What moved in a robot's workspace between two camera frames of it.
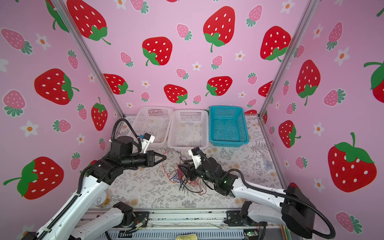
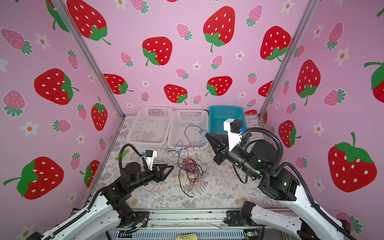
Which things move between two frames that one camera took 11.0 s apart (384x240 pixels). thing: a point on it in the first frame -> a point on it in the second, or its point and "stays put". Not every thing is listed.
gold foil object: x=192 y=236 stays put
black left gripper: x=150 y=156 -> x=159 y=176
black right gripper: x=189 y=168 -> x=220 y=148
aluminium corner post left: x=89 y=56 stays put
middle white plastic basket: x=188 y=129 stays put
